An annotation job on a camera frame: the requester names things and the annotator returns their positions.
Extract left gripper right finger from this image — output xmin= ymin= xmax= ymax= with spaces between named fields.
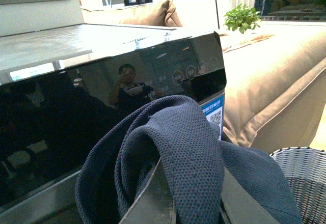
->
xmin=220 ymin=169 xmax=278 ymax=223

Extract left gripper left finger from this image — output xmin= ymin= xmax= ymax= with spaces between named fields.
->
xmin=120 ymin=160 xmax=177 ymax=224

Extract navy blue knit garment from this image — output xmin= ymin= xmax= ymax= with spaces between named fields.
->
xmin=75 ymin=95 xmax=302 ymax=223

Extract dark grey washing machine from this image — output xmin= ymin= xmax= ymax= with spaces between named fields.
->
xmin=1 ymin=23 xmax=227 ymax=223

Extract white woven laundry basket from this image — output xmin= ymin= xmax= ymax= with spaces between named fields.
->
xmin=270 ymin=147 xmax=325 ymax=223

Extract blue QR code sticker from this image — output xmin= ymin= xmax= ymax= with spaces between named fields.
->
xmin=200 ymin=94 xmax=225 ymax=140

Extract tan fabric sofa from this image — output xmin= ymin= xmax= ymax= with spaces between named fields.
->
xmin=221 ymin=24 xmax=325 ymax=153

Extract green potted plant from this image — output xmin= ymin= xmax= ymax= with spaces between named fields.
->
xmin=224 ymin=4 xmax=261 ymax=34

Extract tan sofa back cushion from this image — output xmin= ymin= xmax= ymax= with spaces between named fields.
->
xmin=81 ymin=0 xmax=182 ymax=27

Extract white counter ledge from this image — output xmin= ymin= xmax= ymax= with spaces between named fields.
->
xmin=1 ymin=0 xmax=84 ymax=36

